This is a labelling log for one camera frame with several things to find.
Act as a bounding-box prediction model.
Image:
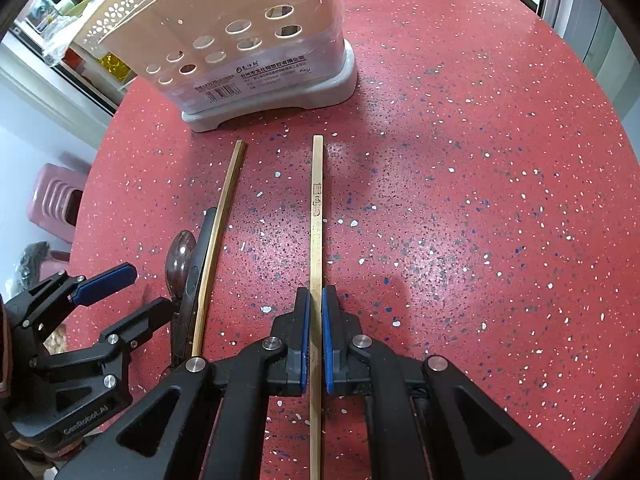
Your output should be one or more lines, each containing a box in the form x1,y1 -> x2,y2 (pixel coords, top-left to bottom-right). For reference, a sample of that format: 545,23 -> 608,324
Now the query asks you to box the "plain bamboo chopstick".
191,140 -> 246,358

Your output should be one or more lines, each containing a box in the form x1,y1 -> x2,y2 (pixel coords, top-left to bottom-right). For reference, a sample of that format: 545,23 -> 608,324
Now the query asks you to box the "dark brown spoon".
165,207 -> 217,368

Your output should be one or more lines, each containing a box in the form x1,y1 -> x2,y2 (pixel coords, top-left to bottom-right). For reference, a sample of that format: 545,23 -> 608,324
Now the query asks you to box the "stamped bamboo chopstick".
308,136 -> 324,480

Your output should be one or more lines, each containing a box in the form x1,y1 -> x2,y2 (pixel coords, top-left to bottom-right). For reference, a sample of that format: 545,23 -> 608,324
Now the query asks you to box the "pink plastic stool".
27,164 -> 87,244

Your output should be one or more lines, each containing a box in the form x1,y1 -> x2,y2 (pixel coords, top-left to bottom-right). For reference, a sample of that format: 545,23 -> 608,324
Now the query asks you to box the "cream perforated storage rack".
51,0 -> 151,87

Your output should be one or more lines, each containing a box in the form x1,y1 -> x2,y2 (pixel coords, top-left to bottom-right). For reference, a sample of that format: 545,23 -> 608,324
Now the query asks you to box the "beige utensil holder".
103,0 -> 357,132

